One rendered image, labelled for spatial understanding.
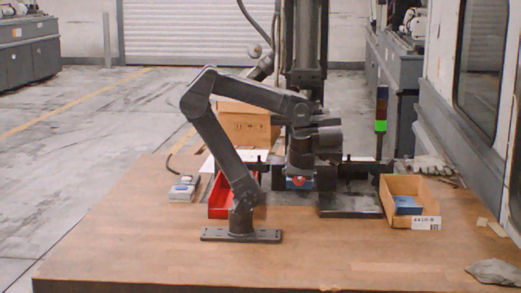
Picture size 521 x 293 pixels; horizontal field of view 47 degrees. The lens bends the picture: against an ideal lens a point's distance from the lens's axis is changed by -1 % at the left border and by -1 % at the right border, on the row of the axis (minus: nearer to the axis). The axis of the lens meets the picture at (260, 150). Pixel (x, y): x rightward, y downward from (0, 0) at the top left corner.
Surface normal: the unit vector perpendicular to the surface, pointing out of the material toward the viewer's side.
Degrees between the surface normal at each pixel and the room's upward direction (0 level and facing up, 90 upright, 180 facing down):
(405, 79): 90
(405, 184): 90
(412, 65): 90
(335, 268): 0
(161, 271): 0
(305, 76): 90
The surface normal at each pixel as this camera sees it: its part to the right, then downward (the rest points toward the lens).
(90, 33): -0.12, 0.27
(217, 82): 0.11, 0.22
